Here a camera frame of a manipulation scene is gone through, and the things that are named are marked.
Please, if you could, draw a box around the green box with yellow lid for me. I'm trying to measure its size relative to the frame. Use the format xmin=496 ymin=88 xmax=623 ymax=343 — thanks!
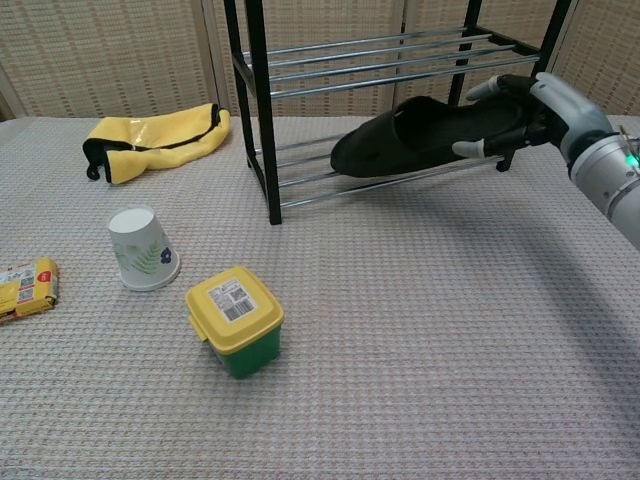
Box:
xmin=184 ymin=265 xmax=285 ymax=380

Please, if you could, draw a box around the white floral paper cup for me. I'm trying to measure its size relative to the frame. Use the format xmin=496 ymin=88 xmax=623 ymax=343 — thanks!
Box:
xmin=107 ymin=205 xmax=182 ymax=293

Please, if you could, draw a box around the woven tablecloth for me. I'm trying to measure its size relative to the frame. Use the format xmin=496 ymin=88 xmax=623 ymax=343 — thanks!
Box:
xmin=0 ymin=116 xmax=640 ymax=480

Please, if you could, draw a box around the beige folding screen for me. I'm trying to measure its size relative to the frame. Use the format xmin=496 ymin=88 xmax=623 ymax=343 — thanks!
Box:
xmin=0 ymin=0 xmax=640 ymax=122

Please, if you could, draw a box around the yellow black fabric pouch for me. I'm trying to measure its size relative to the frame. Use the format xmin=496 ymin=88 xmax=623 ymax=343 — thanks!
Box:
xmin=82 ymin=103 xmax=232 ymax=186

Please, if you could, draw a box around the yellow snack packet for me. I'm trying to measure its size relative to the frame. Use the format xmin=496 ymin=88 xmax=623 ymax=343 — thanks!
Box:
xmin=0 ymin=256 xmax=62 ymax=326

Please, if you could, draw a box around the black metal shoe rack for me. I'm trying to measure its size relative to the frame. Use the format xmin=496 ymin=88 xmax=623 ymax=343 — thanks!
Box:
xmin=223 ymin=0 xmax=573 ymax=226

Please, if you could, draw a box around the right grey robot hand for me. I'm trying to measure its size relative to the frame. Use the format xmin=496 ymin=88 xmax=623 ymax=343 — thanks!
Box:
xmin=452 ymin=72 xmax=615 ymax=165

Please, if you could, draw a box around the black rubber slipper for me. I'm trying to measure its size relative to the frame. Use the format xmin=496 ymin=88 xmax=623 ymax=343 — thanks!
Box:
xmin=330 ymin=92 xmax=539 ymax=179

